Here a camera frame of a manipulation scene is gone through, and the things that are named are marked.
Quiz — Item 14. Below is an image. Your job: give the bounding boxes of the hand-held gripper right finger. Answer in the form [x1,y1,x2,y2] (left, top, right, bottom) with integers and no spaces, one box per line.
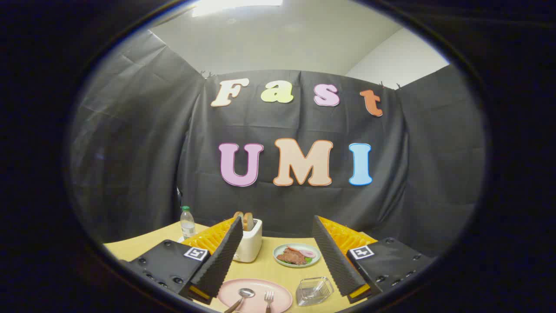
[312,215,435,304]

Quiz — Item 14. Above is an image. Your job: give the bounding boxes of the cream white toaster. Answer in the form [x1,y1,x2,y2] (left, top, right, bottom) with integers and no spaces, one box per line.
[233,219,263,263]

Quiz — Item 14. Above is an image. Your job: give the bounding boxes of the wooden handled metal spoon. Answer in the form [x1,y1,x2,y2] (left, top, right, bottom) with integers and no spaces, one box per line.
[224,288,255,313]

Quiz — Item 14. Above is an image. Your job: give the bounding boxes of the large pink plate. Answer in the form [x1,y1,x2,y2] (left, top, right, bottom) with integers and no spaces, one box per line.
[217,279,294,313]

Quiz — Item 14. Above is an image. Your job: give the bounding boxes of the clear plastic water bottle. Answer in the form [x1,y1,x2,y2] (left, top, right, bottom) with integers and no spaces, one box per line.
[180,206,196,240]

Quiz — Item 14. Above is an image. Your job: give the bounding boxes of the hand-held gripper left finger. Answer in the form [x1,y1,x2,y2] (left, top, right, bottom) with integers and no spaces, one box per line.
[119,216,244,305]

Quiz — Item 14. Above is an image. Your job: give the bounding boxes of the pale green food plate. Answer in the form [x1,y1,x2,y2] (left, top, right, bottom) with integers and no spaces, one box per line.
[273,243,321,268]

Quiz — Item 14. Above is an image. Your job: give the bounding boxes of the metal wire cutlery basket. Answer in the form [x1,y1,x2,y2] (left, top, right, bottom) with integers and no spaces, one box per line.
[296,276,334,307]

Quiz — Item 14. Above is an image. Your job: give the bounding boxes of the brown cooked steak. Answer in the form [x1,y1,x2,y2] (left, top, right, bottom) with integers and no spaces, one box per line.
[277,247,307,265]

